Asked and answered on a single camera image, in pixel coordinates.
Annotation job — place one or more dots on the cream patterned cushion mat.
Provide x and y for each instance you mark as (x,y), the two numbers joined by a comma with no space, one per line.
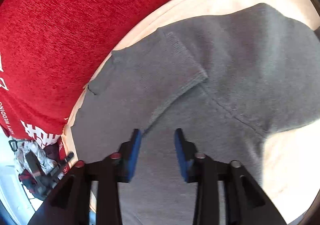
(290,158)

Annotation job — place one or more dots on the red blanket with white text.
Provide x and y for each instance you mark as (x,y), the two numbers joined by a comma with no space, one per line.
(49,51)

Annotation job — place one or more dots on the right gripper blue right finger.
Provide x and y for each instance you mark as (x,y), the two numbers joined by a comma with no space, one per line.
(185,152)

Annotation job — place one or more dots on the grey fleece garment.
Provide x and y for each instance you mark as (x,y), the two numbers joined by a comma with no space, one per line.
(227,81)

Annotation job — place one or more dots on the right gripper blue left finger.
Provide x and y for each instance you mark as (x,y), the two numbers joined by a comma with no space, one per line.
(129,155)

